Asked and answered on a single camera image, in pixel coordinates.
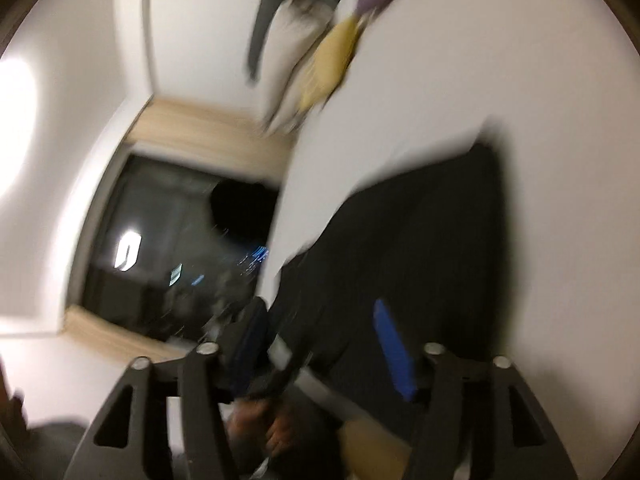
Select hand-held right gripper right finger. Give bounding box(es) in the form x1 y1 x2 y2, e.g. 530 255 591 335
372 299 576 480

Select white bed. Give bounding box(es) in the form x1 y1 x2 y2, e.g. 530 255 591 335
260 0 640 480

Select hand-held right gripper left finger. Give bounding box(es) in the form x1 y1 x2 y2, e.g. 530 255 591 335
67 300 273 480

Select black pants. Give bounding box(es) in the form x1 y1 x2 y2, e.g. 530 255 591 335
260 142 511 443

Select dark window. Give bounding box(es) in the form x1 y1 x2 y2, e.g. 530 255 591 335
80 152 281 347

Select yellow patterned cushion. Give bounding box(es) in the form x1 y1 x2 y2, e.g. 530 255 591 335
295 17 367 112

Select person's left hand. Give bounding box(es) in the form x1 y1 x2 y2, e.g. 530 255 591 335
227 400 311 466

